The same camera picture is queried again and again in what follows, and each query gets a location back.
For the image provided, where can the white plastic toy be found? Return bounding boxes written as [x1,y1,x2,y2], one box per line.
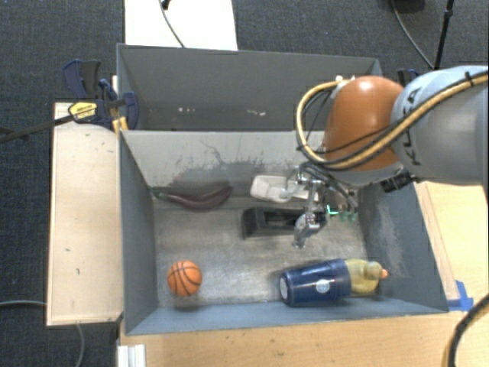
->
[250,174,309,203]

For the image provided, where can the pale wood board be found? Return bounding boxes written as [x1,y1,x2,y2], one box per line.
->
[46,102,125,326]

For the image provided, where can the grey metal bin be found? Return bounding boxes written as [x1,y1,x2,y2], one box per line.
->
[115,43,450,336]

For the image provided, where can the black stapler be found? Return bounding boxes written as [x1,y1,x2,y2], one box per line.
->
[241,206,306,240]

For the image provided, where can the dark purple toy eggplant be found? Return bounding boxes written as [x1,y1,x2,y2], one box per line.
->
[151,181,234,211]

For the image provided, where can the orange toy basketball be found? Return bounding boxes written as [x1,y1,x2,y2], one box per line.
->
[167,260,203,297]

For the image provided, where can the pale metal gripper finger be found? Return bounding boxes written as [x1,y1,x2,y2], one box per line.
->
[292,215,311,250]
[303,219,325,242]

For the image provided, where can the dark blue cup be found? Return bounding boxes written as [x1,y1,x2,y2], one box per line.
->
[277,258,352,307]

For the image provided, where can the yellow rubber duck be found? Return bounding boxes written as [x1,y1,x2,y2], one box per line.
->
[345,258,390,296]

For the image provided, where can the black cylinder on white bracket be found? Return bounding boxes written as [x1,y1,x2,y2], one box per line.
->
[381,171,416,193]

